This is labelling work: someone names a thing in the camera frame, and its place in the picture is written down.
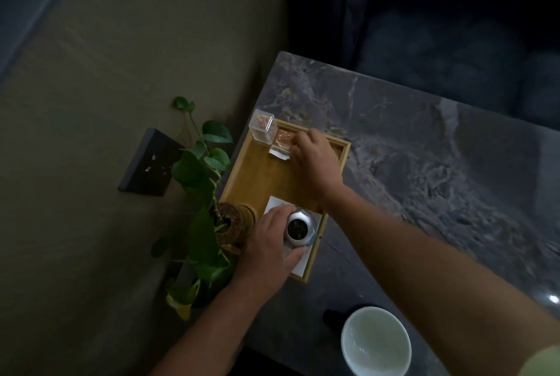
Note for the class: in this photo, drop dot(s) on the round silver metal tin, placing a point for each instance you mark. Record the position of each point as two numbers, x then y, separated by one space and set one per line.
301 229

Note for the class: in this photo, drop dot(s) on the black wall socket plate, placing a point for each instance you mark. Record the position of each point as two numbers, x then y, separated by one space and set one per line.
146 165

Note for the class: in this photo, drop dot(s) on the white ceramic bowl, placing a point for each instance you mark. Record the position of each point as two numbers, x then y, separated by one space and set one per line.
376 343

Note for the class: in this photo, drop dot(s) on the green leafy potted plant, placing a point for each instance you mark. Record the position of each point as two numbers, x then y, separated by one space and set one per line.
197 170

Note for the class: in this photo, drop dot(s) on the white paper sheet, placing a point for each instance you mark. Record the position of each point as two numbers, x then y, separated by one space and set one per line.
275 204

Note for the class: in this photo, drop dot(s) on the person's right forearm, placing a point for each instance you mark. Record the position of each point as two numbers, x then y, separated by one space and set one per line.
415 279

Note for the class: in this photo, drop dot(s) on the light green shirt sleeve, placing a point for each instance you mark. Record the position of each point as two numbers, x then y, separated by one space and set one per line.
544 362

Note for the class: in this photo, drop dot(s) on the clear plastic box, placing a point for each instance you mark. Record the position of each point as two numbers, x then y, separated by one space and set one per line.
281 141

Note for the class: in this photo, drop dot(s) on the wooden tray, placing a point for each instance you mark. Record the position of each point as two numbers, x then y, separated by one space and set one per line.
258 174

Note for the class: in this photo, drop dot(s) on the person's right hand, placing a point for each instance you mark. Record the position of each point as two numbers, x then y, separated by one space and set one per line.
319 170

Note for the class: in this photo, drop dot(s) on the person's left forearm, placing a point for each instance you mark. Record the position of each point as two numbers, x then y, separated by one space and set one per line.
210 332

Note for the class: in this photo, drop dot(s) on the person's left thumb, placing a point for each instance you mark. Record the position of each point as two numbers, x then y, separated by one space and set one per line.
295 256

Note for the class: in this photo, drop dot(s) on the dark blue sofa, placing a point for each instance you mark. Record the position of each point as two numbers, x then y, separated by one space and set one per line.
437 39

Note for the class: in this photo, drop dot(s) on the brown cork plant pot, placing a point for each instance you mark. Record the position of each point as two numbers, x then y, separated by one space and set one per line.
232 224

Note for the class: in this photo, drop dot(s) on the clear plastic toothpick container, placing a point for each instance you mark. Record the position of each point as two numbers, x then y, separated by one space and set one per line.
261 128

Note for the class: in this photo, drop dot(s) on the person's right fingers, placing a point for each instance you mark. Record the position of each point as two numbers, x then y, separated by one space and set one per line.
306 144

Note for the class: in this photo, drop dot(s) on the person's left hand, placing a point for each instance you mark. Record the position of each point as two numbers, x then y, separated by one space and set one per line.
260 253

